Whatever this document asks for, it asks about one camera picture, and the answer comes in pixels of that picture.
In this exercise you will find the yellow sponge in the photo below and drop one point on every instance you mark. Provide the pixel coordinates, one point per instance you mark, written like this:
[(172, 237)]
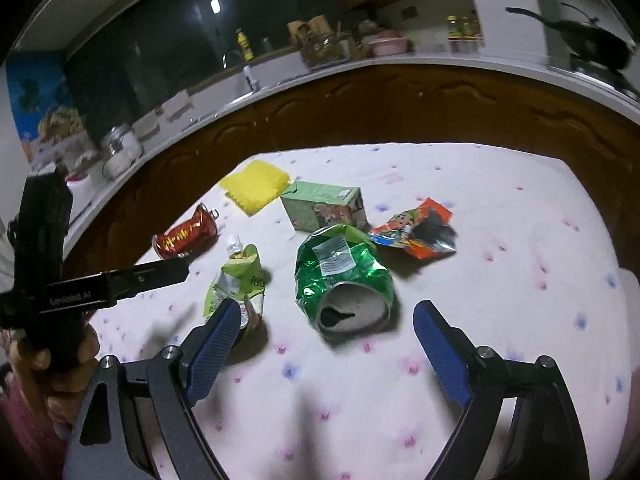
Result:
[(255, 185)]

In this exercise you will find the crushed green can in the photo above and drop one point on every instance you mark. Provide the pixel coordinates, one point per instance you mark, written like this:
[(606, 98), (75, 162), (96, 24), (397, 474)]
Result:
[(345, 270)]

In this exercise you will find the person's left forearm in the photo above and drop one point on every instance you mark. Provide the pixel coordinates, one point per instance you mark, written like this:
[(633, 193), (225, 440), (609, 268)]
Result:
[(25, 435)]

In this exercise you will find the wooden cutting board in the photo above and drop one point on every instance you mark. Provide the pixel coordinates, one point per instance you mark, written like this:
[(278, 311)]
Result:
[(307, 27)]

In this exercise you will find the green drink carton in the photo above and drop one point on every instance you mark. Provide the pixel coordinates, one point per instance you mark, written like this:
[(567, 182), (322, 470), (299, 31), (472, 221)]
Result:
[(320, 207)]

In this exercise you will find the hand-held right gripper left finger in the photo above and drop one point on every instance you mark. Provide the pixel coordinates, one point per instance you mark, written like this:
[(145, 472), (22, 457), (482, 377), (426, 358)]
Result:
[(212, 345)]

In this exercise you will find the green drink pouch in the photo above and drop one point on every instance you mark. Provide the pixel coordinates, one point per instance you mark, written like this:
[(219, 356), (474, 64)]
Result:
[(240, 275)]

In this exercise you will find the blue wall poster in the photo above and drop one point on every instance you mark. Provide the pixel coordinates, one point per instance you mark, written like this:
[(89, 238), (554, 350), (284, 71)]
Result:
[(35, 100)]

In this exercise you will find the glass jar with metal lid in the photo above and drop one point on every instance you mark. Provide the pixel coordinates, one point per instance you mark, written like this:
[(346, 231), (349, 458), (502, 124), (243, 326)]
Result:
[(122, 155)]

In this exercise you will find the person's left hand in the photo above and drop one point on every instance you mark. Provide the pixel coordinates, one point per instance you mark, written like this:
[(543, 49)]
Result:
[(65, 390)]

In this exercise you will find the wooden lower cabinets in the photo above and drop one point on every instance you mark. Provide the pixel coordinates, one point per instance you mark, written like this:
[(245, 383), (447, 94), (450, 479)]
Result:
[(400, 110)]

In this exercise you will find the oil bottle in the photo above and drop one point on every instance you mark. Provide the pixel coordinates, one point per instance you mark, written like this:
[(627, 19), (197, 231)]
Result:
[(453, 27), (468, 26)]

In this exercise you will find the floral white tablecloth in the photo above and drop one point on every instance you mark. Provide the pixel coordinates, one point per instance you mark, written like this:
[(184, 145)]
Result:
[(500, 310)]

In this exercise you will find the dark window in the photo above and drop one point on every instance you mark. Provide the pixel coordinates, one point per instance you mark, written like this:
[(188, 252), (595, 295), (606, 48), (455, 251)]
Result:
[(150, 35)]

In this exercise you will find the white dishcloth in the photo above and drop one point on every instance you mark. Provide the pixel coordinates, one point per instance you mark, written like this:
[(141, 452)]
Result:
[(177, 107), (146, 125)]

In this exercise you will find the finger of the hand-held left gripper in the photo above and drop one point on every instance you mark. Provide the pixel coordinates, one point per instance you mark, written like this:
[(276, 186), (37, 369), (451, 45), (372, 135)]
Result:
[(155, 275)]

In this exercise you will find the pink basin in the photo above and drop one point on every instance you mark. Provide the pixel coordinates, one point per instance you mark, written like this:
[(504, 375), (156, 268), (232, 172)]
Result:
[(387, 46)]

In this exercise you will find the metal faucet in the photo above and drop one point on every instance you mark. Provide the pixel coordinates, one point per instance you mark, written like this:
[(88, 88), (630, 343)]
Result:
[(230, 57)]

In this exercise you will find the crushed red can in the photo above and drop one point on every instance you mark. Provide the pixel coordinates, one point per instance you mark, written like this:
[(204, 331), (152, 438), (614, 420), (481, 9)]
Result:
[(182, 235)]

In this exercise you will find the dish rack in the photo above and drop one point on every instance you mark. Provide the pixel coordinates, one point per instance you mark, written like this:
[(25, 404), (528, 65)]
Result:
[(325, 52)]

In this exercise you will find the wall socket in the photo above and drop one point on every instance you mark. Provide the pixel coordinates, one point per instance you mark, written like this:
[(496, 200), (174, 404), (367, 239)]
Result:
[(409, 12)]

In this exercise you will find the white tap filter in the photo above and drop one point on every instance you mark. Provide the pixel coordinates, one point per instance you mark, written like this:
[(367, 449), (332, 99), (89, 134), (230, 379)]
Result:
[(251, 79)]

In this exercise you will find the colourful cartoon snack packet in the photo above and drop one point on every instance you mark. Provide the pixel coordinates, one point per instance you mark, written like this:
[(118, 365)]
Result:
[(410, 232)]

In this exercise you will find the gas stove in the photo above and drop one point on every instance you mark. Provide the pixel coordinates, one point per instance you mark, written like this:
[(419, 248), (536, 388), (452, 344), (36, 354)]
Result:
[(600, 77)]

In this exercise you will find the yellow bottle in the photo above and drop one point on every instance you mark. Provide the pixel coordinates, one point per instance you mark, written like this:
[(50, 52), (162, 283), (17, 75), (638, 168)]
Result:
[(245, 47)]

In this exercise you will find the row of spice jars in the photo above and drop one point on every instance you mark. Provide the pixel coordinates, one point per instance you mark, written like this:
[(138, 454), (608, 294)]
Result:
[(466, 45)]

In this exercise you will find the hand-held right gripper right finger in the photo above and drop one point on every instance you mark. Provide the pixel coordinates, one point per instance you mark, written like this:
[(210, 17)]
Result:
[(442, 350)]

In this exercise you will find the black wok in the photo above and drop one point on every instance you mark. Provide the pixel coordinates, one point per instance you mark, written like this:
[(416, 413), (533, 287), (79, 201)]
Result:
[(595, 42)]

